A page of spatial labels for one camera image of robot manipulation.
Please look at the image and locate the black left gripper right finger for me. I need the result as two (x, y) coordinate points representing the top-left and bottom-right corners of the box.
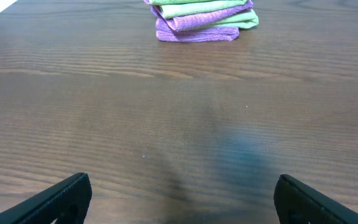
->
(273, 174), (358, 224)

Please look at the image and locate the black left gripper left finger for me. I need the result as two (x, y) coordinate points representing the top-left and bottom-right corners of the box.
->
(0, 172), (92, 224)

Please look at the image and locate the lower green folded cloth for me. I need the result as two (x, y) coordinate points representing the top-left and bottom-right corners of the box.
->
(210, 9), (259, 29)

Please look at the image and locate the green folded cloth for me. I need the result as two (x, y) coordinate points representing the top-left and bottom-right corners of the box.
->
(145, 0), (253, 19)
(210, 9), (259, 29)

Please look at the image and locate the bottom purple folded cloth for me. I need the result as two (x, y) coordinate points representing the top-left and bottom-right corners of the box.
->
(155, 19), (239, 43)

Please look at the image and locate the purple folded cloth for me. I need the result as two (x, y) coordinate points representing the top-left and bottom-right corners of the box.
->
(151, 4), (254, 31)
(155, 19), (239, 43)

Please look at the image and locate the upper purple folded cloth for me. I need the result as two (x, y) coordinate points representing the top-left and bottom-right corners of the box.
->
(151, 4), (254, 31)

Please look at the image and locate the top green folded cloth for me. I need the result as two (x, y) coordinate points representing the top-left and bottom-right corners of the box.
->
(145, 0), (253, 19)

